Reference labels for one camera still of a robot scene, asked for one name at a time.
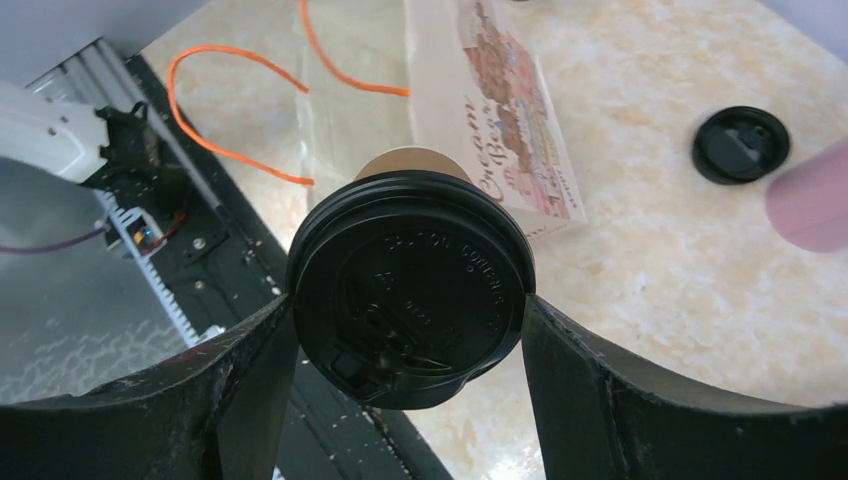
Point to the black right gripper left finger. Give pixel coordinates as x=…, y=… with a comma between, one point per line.
x=214, y=411

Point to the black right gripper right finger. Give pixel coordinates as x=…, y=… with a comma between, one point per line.
x=604, y=412

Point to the black plastic cup lid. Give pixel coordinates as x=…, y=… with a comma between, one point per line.
x=405, y=286

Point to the brown paper coffee cup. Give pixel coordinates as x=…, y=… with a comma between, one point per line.
x=413, y=158

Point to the cream paper gift bag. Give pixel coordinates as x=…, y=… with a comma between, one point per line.
x=452, y=76

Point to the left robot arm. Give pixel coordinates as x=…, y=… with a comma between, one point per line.
x=103, y=149

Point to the pink straw holder cup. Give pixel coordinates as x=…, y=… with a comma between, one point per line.
x=807, y=205

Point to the spare black cup lid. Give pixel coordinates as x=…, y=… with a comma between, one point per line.
x=739, y=145

